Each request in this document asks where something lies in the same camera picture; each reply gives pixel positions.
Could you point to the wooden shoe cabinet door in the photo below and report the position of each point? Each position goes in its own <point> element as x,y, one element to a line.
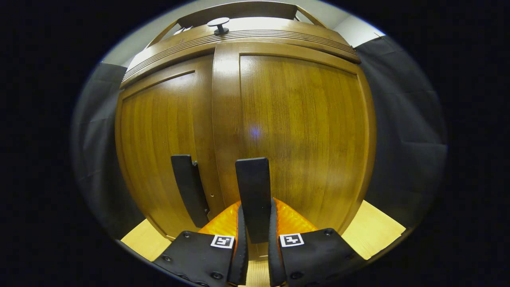
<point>310,139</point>
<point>159,151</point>

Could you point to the black backdrop cloth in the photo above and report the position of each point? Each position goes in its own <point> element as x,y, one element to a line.
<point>406,119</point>

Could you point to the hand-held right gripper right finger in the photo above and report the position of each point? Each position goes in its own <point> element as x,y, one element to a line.
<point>318,255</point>

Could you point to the wooden double-door shoe cabinet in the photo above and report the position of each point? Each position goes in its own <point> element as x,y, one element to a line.
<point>239,10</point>

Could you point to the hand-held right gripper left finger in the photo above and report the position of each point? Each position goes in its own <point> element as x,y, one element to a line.
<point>191,255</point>

